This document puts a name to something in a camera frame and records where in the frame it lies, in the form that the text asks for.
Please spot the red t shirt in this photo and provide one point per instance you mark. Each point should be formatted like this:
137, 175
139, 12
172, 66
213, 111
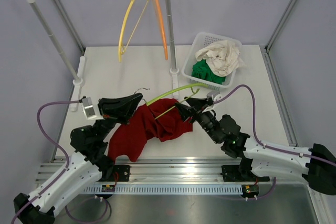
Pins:
160, 120

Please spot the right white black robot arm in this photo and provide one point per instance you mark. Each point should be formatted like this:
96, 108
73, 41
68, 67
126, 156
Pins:
261, 160

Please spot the metal clothes rack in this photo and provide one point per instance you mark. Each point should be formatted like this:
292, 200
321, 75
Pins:
78, 80

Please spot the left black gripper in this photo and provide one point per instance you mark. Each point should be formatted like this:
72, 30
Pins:
121, 109

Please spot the orange hanger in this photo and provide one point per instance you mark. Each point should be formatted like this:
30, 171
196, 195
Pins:
159, 18

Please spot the green t shirt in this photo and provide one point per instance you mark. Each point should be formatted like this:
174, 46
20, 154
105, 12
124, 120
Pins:
201, 70

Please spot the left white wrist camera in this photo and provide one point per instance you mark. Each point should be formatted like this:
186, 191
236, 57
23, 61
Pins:
90, 110

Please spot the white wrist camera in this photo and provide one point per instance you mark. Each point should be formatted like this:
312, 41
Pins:
90, 110
211, 98

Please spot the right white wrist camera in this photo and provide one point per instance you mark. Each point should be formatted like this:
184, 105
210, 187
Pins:
211, 98

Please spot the green hanger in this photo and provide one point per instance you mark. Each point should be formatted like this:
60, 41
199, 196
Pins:
171, 92

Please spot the yellow hanger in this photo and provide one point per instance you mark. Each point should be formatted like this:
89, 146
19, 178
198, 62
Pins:
129, 25

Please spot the white t shirt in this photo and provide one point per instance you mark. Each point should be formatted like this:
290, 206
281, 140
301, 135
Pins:
223, 57

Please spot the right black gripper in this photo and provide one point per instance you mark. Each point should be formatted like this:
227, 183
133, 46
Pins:
200, 104

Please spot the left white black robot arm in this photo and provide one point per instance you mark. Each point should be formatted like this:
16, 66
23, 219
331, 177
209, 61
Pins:
73, 155

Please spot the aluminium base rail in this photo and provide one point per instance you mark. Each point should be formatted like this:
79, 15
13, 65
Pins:
151, 177

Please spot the white plastic basket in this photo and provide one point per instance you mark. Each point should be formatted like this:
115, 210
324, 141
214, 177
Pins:
202, 40

